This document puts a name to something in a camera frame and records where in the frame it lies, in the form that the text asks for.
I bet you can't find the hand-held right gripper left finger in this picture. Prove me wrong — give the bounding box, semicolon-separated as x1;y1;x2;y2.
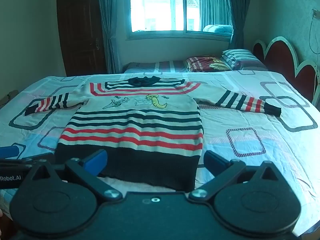
22;149;123;202

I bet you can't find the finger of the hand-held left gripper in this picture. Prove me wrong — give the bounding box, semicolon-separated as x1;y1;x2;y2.
0;144;55;171

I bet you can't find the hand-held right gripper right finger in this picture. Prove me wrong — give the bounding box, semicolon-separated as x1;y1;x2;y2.
189;150;288;202

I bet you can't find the striped knit sweater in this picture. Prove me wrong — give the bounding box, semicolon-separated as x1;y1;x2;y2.
24;76;282;192

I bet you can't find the bed with patterned sheet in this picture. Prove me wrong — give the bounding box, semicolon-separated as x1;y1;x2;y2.
0;70;320;237

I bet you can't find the red patterned pillow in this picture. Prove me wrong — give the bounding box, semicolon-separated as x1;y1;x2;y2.
184;55;232;73

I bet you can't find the grey purple pillow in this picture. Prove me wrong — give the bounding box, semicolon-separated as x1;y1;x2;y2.
235;58;268;71

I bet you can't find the striped pillow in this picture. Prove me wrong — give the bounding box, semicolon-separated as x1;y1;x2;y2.
221;49;262;70

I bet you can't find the red scalloped headboard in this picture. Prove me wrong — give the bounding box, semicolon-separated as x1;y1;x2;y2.
252;36;320;103

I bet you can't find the dark wooden door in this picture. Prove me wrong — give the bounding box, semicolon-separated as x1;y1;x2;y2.
56;0;108;77

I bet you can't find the blue curtain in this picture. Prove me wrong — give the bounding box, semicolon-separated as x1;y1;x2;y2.
96;0;131;73
223;0;245;51

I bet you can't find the sheer white curtain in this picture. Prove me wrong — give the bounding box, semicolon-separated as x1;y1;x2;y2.
199;0;232;32

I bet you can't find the window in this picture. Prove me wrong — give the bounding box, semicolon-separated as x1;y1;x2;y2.
125;0;235;40

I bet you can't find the wall cable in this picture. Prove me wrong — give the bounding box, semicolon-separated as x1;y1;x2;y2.
308;8;320;55

